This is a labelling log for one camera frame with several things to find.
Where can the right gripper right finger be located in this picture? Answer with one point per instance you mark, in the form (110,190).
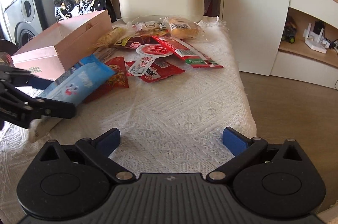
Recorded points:
(245,151)

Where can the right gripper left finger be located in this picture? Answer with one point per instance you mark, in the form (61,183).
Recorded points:
(97,151)

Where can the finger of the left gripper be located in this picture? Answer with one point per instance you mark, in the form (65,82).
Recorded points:
(31,81)
(39,107)

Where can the blue snack packet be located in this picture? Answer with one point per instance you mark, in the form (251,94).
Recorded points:
(77,83)

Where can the red orange snack packet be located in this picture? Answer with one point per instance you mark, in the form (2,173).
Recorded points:
(118,80)

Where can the yellow noodle snack packet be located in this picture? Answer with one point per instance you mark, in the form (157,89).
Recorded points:
(110,38)

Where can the round red lid jelly cup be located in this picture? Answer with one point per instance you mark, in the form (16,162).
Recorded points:
(148,53)

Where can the red yellow meat packet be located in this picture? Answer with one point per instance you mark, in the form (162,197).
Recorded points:
(140,34)

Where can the bread bun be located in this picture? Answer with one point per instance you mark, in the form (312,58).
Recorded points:
(183,29)

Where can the grey speaker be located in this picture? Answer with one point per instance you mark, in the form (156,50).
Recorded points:
(24,19)

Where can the pink cardboard box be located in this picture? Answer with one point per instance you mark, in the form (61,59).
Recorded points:
(62,45)

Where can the long red green snack packet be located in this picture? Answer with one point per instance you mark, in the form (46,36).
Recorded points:
(187,53)

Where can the black plum snack bag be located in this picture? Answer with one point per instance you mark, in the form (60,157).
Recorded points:
(65,9)

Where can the red flat snack packet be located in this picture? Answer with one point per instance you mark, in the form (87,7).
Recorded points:
(160,71)

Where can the toy car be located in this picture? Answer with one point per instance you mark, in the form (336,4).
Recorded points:
(289,31)

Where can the white router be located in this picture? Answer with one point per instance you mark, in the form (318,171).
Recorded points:
(321,41)

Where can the cream tissue box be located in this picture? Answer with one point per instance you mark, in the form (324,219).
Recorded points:
(135,11)

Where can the white wall cabinet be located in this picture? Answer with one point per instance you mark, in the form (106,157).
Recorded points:
(256,28)

